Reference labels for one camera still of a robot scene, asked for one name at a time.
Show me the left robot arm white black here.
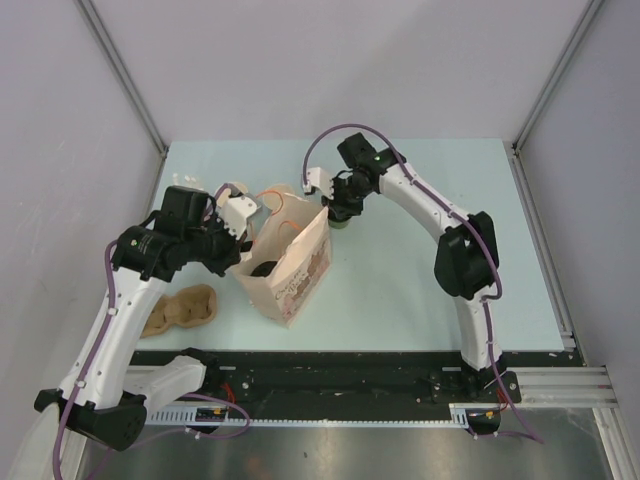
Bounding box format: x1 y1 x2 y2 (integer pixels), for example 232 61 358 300
34 186 260 451

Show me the paper bag with orange handles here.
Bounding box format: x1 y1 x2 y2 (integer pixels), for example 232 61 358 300
231 194 332 328

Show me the white slotted cable duct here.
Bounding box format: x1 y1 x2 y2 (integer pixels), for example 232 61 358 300
146 403 469 429

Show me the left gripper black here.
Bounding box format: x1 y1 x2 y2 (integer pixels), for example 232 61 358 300
184 210 247 277

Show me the brown pulp cup carrier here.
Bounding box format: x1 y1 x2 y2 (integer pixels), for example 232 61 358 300
141 284 218 338

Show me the white paper cup stack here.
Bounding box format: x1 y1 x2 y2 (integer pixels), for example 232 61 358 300
259 183 295 214

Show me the green paper cup stack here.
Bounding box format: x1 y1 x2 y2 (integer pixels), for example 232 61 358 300
214 182 248 206

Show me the aluminium rail frame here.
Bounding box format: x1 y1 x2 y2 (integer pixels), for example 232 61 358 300
124 364 619 406

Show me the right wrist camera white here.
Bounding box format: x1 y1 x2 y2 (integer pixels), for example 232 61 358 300
302 167 334 199

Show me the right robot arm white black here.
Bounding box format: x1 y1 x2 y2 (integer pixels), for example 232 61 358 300
321 133 502 401

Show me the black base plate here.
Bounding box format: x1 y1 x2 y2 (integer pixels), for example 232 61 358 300
129 349 584 421

